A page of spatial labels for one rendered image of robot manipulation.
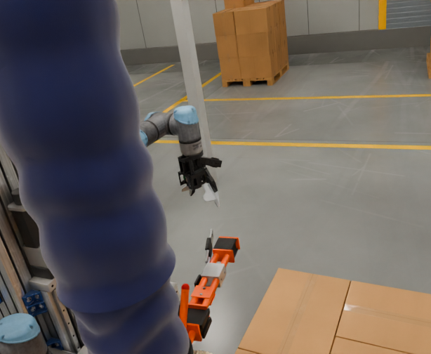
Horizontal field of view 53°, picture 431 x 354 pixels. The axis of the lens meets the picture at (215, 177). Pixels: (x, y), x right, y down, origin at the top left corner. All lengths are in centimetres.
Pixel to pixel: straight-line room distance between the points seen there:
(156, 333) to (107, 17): 58
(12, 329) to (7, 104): 88
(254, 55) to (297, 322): 649
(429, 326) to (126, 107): 184
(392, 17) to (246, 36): 346
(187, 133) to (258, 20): 674
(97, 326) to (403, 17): 978
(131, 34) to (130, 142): 1186
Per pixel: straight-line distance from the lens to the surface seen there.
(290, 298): 235
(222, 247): 153
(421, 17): 1027
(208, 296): 136
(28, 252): 160
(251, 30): 814
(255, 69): 828
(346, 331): 219
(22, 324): 146
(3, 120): 71
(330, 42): 1048
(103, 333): 90
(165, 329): 94
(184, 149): 144
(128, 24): 1256
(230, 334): 297
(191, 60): 429
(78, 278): 81
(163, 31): 1203
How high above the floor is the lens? 212
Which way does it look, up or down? 26 degrees down
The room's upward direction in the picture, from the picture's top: 9 degrees counter-clockwise
